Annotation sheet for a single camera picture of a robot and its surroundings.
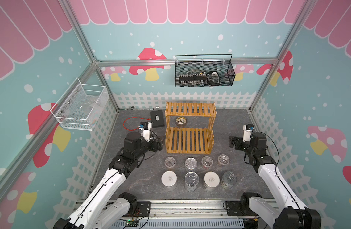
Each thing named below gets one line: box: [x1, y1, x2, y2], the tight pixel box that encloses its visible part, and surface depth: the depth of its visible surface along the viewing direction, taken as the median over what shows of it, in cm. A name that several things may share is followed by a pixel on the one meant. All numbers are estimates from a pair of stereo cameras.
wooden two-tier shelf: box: [165, 101, 217, 156], surface depth 98 cm
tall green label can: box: [184, 171, 200, 193], surface depth 75 cm
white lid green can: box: [161, 170, 178, 192], surface depth 77 cm
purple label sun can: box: [220, 171, 238, 190], surface depth 79 cm
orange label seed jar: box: [164, 156, 176, 169], surface depth 87 cm
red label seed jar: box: [201, 156, 214, 170], surface depth 87 cm
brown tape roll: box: [175, 116, 187, 127], surface depth 114 cm
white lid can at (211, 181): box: [203, 171, 220, 192], surface depth 76 cm
